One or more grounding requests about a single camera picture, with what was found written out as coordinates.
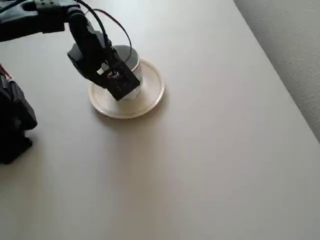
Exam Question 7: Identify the white ceramic mug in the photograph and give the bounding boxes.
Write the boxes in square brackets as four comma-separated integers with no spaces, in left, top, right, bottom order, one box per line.
[109,44,144,101]

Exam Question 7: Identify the cream ceramic saucer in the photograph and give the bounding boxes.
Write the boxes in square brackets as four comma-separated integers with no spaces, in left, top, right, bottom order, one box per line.
[87,57,166,120]

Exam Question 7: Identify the black camera mount box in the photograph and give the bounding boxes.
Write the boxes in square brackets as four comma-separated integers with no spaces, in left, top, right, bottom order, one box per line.
[96,59,140,102]

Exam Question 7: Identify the black cable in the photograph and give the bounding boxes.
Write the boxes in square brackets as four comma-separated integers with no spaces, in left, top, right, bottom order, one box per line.
[79,0,134,62]

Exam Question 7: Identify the red cable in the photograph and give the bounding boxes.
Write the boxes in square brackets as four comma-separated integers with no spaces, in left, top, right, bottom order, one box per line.
[83,8,126,33]

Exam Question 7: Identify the red and white wire bundle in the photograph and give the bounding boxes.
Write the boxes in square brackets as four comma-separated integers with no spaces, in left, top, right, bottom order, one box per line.
[0,63,14,83]

